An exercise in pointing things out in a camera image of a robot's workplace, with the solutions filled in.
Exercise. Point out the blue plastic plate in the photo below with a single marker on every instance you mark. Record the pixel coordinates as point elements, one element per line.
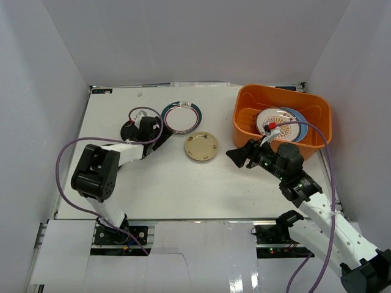
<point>303,127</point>

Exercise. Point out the black plate with gold mark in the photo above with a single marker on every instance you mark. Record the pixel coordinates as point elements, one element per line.
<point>131,132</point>

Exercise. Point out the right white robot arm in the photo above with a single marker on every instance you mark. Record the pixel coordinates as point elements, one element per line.
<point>360,265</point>

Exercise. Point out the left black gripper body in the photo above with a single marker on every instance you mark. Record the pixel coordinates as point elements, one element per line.
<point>163,136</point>

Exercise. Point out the left black label sticker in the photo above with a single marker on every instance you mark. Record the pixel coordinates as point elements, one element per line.
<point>101,91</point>

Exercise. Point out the beige plate with characters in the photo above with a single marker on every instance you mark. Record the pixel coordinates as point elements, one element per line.
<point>201,146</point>

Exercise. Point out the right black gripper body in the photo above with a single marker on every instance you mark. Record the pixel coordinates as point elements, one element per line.
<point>263,157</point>

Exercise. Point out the right blue label sticker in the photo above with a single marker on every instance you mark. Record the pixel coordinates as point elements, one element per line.
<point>289,87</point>

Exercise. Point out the orange sunburst pattern plate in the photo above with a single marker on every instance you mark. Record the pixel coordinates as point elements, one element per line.
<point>278,116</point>

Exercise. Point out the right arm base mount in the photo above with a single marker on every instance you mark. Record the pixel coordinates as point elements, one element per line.
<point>275,235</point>

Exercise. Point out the orange plastic bin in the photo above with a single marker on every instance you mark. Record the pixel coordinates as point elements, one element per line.
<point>254,98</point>

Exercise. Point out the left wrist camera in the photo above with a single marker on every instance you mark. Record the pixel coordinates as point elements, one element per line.
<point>139,116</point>

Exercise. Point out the green red rimmed white plate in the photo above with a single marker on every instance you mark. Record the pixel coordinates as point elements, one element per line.
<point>182,117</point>

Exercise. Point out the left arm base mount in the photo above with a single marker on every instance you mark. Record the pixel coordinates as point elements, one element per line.
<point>108,236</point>

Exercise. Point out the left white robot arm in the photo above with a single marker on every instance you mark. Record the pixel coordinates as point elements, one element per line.
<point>96,172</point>

